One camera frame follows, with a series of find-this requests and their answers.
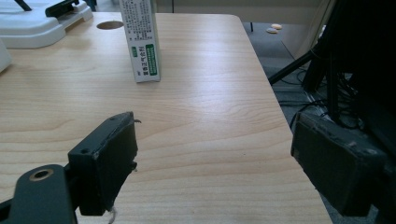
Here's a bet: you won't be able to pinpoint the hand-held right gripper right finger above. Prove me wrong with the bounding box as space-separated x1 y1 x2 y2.
290 111 388 217

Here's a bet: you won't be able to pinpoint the black cables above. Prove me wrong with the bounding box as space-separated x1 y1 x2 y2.
277 69 362 130

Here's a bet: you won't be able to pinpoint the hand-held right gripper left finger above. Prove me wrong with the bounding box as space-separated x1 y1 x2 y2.
67 111 139 217

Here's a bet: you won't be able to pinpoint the black tripod stand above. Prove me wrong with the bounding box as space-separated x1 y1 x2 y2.
268 0 396 125

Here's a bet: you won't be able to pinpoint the black clip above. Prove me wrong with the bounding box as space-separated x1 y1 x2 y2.
45 0 80 19

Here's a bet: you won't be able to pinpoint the white plastic base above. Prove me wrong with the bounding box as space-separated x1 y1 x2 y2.
0 0 94 49

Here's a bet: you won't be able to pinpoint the white medicine box green label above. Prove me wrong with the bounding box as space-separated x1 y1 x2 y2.
118 0 163 84

